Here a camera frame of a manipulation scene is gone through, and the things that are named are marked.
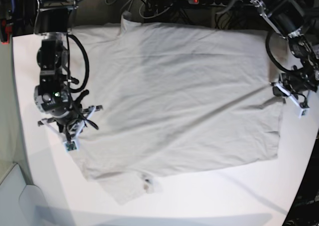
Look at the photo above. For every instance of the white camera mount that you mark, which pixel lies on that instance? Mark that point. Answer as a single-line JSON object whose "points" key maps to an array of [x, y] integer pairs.
{"points": [[298, 99], [74, 136]]}

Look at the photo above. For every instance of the grey t-shirt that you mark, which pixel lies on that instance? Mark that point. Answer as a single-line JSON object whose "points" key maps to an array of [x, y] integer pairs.
{"points": [[176, 99]]}

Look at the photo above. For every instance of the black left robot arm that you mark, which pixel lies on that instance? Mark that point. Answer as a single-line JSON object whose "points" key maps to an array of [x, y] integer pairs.
{"points": [[287, 19]]}

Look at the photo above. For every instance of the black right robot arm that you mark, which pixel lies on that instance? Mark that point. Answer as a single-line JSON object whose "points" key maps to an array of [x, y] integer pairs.
{"points": [[53, 57]]}

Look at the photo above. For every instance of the black power strip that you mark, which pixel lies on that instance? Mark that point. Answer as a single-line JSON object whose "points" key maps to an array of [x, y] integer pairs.
{"points": [[222, 3]]}

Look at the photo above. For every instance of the red and black clamp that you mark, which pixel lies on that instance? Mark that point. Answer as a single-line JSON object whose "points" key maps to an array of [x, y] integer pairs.
{"points": [[5, 30]]}

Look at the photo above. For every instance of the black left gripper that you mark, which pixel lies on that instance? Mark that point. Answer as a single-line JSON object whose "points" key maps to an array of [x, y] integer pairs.
{"points": [[302, 86]]}

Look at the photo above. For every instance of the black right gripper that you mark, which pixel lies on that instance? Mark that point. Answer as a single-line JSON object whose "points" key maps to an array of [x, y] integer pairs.
{"points": [[64, 110]]}

